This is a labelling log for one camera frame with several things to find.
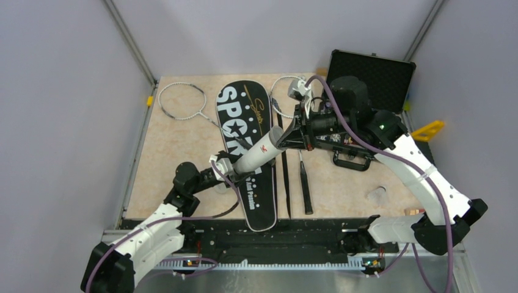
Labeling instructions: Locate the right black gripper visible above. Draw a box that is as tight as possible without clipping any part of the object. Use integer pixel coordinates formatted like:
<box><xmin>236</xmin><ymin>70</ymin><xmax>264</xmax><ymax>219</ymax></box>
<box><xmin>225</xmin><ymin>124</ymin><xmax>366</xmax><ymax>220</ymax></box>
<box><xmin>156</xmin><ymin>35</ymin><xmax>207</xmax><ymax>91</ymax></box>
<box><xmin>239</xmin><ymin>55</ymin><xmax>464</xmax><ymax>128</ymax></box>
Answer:
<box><xmin>276</xmin><ymin>102</ymin><xmax>352</xmax><ymax>152</ymax></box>

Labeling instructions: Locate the white shuttlecock tube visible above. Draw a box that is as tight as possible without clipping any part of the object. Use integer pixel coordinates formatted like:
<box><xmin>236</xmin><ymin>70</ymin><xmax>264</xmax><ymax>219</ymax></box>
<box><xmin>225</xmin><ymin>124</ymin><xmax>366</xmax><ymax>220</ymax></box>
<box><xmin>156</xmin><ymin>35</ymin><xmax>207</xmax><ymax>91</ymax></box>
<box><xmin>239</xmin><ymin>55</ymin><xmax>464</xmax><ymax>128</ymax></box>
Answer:
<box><xmin>233</xmin><ymin>126</ymin><xmax>286</xmax><ymax>175</ymax></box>

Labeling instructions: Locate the black racket bag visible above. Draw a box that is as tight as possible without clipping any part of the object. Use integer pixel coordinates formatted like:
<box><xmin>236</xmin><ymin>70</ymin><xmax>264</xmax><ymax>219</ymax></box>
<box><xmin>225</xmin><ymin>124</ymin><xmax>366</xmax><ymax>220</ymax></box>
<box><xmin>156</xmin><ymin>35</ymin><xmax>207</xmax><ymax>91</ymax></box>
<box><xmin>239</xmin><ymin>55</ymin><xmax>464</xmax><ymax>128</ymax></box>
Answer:
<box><xmin>216</xmin><ymin>79</ymin><xmax>277</xmax><ymax>232</ymax></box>

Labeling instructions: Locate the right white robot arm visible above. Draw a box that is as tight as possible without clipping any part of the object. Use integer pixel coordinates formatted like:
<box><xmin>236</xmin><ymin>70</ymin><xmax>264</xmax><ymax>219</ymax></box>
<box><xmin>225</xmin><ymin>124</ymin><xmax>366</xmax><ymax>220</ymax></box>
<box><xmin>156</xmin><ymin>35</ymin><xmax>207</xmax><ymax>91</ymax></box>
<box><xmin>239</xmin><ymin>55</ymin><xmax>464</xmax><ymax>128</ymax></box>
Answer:
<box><xmin>280</xmin><ymin>76</ymin><xmax>488</xmax><ymax>255</ymax></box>

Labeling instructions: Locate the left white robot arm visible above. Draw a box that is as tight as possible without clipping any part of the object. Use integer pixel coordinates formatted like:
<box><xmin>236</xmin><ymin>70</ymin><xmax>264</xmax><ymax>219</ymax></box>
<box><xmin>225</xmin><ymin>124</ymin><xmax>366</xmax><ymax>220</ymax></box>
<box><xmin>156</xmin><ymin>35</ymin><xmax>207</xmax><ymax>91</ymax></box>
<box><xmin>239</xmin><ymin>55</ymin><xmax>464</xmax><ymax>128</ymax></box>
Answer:
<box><xmin>80</xmin><ymin>151</ymin><xmax>252</xmax><ymax>292</ymax></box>

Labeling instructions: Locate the right white badminton racket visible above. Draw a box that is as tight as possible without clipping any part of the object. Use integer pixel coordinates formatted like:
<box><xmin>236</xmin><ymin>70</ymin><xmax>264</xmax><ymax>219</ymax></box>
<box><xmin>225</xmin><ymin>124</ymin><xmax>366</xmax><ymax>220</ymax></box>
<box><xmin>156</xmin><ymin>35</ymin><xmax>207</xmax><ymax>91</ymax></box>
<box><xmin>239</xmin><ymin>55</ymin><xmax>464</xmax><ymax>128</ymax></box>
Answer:
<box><xmin>269</xmin><ymin>75</ymin><xmax>313</xmax><ymax>218</ymax></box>

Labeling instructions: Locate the white badminton racket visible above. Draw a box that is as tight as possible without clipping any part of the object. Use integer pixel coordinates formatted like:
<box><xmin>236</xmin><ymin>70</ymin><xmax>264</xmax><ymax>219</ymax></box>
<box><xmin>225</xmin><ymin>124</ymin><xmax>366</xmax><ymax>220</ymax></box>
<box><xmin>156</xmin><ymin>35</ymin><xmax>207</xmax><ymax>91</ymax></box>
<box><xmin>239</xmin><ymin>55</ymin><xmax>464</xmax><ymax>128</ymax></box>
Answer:
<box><xmin>156</xmin><ymin>82</ymin><xmax>250</xmax><ymax>149</ymax></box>
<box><xmin>269</xmin><ymin>75</ymin><xmax>313</xmax><ymax>218</ymax></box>

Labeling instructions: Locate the left white badminton racket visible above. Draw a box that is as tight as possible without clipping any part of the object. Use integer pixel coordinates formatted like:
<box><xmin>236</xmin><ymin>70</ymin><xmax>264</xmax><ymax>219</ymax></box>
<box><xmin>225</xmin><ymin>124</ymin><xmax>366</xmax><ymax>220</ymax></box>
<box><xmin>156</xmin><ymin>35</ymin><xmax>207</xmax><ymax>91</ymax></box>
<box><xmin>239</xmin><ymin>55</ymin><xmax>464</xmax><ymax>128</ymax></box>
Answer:
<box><xmin>156</xmin><ymin>82</ymin><xmax>250</xmax><ymax>149</ymax></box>

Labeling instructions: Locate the translucent tube cap left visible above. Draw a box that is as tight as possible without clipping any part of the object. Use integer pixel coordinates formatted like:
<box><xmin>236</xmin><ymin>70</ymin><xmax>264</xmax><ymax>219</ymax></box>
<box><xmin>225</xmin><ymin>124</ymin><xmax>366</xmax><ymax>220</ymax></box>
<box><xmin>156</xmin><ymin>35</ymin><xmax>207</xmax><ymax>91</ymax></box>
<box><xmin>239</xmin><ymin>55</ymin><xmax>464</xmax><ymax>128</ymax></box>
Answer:
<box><xmin>214</xmin><ymin>183</ymin><xmax>228</xmax><ymax>194</ymax></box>

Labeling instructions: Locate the translucent tube cap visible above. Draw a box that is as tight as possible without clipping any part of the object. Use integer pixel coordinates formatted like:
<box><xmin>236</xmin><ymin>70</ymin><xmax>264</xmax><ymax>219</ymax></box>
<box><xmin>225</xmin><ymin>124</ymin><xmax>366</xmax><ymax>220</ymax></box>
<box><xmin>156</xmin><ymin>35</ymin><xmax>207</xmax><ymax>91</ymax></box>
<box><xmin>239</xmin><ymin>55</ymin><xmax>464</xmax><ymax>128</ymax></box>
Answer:
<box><xmin>367</xmin><ymin>186</ymin><xmax>387</xmax><ymax>206</ymax></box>
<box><xmin>214</xmin><ymin>183</ymin><xmax>228</xmax><ymax>194</ymax></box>

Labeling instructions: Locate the wooden block at corner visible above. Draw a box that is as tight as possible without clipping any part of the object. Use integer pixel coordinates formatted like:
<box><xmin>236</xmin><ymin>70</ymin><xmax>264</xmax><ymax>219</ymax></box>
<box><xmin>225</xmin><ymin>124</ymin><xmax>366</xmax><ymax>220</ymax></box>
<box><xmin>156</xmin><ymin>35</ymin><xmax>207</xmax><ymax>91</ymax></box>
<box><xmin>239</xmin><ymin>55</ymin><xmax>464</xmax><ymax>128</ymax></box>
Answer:
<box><xmin>315</xmin><ymin>67</ymin><xmax>328</xmax><ymax>76</ymax></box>

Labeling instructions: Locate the translucent tube cap right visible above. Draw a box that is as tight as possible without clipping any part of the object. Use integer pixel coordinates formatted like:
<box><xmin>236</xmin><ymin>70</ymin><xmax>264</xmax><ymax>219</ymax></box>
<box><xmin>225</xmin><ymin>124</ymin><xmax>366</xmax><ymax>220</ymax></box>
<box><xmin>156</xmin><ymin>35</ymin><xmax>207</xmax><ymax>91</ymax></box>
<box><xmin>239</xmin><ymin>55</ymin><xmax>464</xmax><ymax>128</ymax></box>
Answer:
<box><xmin>367</xmin><ymin>186</ymin><xmax>387</xmax><ymax>206</ymax></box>

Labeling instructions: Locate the black poker chip case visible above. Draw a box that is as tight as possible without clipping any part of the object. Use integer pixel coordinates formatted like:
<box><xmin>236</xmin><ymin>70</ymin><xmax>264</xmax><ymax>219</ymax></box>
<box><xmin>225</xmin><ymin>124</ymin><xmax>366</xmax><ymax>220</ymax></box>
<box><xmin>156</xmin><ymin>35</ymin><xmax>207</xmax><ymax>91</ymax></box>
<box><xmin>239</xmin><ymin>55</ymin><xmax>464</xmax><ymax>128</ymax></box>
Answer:
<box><xmin>317</xmin><ymin>49</ymin><xmax>416</xmax><ymax>171</ymax></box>

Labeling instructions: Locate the yellow plastic triangle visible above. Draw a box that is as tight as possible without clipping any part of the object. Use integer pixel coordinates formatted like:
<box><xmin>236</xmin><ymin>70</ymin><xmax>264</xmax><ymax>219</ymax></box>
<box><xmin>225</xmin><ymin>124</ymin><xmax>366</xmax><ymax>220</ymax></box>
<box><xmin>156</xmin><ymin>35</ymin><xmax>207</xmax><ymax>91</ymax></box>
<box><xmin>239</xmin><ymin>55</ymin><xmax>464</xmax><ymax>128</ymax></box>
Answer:
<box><xmin>411</xmin><ymin>120</ymin><xmax>445</xmax><ymax>142</ymax></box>

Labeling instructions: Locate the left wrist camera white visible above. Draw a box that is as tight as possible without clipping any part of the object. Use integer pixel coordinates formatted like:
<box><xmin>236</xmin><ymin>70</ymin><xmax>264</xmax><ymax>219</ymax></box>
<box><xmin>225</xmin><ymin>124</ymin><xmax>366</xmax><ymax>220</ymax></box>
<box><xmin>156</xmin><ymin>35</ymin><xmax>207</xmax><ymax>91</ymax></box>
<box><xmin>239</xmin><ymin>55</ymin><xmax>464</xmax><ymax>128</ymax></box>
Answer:
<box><xmin>209</xmin><ymin>155</ymin><xmax>234</xmax><ymax>181</ymax></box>

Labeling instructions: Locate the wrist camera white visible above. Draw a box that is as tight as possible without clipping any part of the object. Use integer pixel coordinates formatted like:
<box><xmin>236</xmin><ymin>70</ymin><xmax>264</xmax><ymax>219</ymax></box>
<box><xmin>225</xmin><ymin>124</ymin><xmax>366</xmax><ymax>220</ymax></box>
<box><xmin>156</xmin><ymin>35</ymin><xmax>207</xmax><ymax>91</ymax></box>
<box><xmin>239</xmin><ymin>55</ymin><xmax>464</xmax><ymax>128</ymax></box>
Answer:
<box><xmin>287</xmin><ymin>79</ymin><xmax>313</xmax><ymax>116</ymax></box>
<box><xmin>209</xmin><ymin>155</ymin><xmax>234</xmax><ymax>181</ymax></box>

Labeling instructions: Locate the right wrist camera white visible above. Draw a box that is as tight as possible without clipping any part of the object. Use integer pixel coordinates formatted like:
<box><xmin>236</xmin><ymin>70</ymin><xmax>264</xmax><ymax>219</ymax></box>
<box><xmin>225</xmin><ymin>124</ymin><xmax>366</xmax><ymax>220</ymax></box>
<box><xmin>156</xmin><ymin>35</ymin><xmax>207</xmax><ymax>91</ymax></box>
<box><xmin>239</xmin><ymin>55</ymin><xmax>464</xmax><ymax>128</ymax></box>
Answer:
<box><xmin>287</xmin><ymin>79</ymin><xmax>313</xmax><ymax>116</ymax></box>

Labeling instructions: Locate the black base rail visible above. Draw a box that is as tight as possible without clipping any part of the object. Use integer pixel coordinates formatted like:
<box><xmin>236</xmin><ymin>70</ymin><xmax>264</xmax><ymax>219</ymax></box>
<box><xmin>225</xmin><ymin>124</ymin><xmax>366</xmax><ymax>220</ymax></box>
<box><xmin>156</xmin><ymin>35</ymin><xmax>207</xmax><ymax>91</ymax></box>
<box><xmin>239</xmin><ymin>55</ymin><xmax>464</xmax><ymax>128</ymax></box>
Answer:
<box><xmin>156</xmin><ymin>218</ymin><xmax>400</xmax><ymax>273</ymax></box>

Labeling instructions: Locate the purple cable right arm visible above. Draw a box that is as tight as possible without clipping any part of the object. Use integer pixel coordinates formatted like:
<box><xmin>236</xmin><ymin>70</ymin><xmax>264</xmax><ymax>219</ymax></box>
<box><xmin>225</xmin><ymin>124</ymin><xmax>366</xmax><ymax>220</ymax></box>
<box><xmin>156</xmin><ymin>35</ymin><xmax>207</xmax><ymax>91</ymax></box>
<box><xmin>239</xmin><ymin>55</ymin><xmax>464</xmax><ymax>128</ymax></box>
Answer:
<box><xmin>304</xmin><ymin>75</ymin><xmax>455</xmax><ymax>293</ymax></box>

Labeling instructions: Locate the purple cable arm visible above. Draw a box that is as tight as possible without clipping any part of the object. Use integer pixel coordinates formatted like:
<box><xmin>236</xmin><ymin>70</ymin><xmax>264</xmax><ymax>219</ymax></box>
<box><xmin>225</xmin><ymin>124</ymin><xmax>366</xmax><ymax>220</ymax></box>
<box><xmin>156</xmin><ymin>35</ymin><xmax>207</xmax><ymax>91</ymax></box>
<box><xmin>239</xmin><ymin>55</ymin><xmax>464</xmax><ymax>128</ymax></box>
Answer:
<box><xmin>304</xmin><ymin>75</ymin><xmax>455</xmax><ymax>293</ymax></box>
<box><xmin>84</xmin><ymin>160</ymin><xmax>242</xmax><ymax>293</ymax></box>

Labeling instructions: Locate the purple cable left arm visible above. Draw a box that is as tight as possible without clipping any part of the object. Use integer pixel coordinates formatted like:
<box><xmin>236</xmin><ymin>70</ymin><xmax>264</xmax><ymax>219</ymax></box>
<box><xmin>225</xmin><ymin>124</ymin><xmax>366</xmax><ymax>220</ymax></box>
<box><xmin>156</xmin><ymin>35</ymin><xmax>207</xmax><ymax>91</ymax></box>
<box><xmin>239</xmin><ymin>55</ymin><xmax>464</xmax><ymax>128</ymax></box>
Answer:
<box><xmin>84</xmin><ymin>160</ymin><xmax>242</xmax><ymax>293</ymax></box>

